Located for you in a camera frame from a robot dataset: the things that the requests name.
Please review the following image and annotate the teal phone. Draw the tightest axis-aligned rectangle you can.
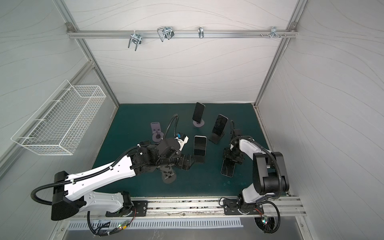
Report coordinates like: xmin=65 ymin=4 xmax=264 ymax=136
xmin=221 ymin=159 xmax=236 ymax=178

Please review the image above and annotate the white phone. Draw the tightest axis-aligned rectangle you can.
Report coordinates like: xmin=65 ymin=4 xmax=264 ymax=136
xmin=194 ymin=136 xmax=207 ymax=157

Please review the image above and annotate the purple phone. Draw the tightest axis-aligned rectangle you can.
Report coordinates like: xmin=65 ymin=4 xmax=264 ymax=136
xmin=212 ymin=114 xmax=228 ymax=136

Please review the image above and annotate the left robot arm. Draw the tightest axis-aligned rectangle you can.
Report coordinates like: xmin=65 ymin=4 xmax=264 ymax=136
xmin=51 ymin=140 xmax=195 ymax=221

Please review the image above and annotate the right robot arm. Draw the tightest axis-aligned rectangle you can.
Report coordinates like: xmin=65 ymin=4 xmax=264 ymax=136
xmin=221 ymin=136 xmax=290 ymax=215

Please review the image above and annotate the dark centre stand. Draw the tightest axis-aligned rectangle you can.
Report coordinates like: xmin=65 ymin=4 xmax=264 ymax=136
xmin=194 ymin=156 xmax=206 ymax=164

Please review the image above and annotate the front left round stand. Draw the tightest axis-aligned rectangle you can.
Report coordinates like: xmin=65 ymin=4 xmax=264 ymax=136
xmin=160 ymin=167 xmax=177 ymax=184

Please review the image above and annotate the round stand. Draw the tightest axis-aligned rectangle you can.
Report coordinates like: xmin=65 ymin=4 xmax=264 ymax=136
xmin=160 ymin=167 xmax=177 ymax=184
xmin=193 ymin=120 xmax=205 ymax=128
xmin=151 ymin=122 xmax=164 ymax=143

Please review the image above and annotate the dark angular stand right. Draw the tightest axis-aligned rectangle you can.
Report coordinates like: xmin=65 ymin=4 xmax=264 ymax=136
xmin=208 ymin=133 xmax=225 ymax=145

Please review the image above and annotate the back left round stand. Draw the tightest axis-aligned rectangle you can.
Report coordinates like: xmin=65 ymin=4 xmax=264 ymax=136
xmin=151 ymin=122 xmax=164 ymax=143

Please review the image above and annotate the back centre round stand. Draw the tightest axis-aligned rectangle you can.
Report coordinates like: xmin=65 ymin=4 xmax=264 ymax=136
xmin=193 ymin=120 xmax=205 ymax=128

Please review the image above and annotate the back centre phone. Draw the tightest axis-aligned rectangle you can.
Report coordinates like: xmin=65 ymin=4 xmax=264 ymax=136
xmin=192 ymin=103 xmax=205 ymax=122

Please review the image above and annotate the green table mat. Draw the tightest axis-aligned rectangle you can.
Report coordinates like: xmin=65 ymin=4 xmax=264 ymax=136
xmin=94 ymin=104 xmax=267 ymax=197

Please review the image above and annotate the right metal clamp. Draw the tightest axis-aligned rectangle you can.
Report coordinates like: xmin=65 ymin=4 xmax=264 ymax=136
xmin=260 ymin=27 xmax=287 ymax=39

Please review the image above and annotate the metal clamp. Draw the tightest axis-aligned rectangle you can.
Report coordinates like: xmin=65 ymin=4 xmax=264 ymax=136
xmin=260 ymin=27 xmax=287 ymax=39
xmin=128 ymin=33 xmax=142 ymax=51
xmin=157 ymin=27 xmax=175 ymax=42
xmin=198 ymin=27 xmax=204 ymax=39

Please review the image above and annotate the left metal clamp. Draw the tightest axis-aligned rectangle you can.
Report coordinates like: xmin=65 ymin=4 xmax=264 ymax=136
xmin=128 ymin=33 xmax=142 ymax=51

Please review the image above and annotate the aluminium crossbar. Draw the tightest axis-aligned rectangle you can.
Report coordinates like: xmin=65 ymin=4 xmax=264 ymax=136
xmin=67 ymin=29 xmax=299 ymax=40

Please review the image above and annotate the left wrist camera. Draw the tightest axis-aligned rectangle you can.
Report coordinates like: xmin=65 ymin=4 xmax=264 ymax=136
xmin=175 ymin=133 xmax=189 ymax=151

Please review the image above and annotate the white slotted cable duct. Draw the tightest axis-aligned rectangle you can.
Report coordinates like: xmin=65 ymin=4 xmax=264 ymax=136
xmin=67 ymin=218 xmax=244 ymax=231

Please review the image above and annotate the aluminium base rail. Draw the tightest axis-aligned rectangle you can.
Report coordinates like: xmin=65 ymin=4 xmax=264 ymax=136
xmin=59 ymin=196 xmax=307 ymax=222

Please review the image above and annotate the white wire basket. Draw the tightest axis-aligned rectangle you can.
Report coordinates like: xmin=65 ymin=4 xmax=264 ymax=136
xmin=11 ymin=80 xmax=106 ymax=156

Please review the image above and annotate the left black cable conduit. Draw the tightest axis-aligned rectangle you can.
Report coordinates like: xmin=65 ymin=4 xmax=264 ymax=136
xmin=30 ymin=113 xmax=180 ymax=206

